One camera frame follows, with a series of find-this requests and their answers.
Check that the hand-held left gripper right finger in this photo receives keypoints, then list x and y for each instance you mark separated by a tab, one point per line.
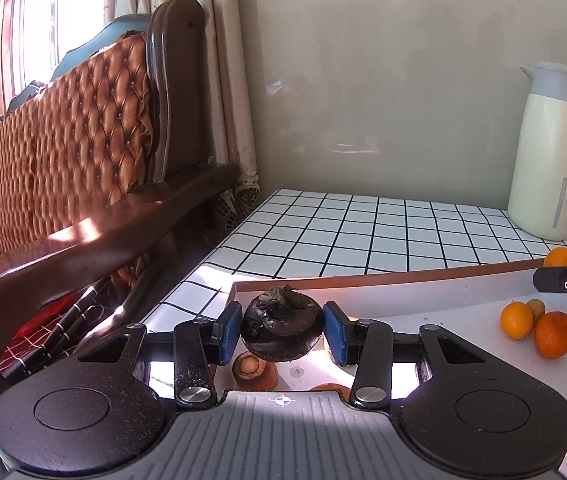
336	332

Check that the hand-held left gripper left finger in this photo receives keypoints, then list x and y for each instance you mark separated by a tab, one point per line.
231	332

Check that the round orange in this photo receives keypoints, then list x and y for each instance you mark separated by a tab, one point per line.
559	258
516	320

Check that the small tan round fruit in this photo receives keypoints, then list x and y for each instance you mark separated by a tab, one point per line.
538	308

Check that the deep orange tangerine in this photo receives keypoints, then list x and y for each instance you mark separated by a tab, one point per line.
556	335

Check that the dark mangosteen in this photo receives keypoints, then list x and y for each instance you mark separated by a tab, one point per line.
283	330

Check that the brown box with white inside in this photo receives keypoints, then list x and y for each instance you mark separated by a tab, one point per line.
463	305

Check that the cream thermos jug grey lid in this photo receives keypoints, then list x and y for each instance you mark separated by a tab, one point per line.
546	160

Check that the red black plaid cloth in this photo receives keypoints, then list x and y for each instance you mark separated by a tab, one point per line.
18	355

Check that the wooden sofa tufted brown cushions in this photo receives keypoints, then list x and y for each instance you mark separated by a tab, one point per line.
88	135

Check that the beige patterned curtain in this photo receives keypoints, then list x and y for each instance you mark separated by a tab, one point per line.
223	60

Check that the window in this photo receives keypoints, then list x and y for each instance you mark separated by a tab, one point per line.
43	25

